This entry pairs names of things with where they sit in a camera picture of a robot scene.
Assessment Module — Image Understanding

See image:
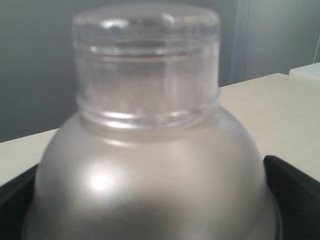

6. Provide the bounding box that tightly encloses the clear plastic shaker bottle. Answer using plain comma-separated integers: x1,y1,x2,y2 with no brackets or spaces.
21,3,283,240

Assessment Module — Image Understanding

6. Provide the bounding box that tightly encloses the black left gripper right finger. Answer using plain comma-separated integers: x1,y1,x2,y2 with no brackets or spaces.
263,155,320,240

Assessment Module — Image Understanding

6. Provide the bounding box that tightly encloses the white object beside table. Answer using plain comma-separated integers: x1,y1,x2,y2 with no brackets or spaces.
288,62,320,81

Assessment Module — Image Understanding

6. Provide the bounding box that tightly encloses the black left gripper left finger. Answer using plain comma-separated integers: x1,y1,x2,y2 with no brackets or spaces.
0,164,38,240

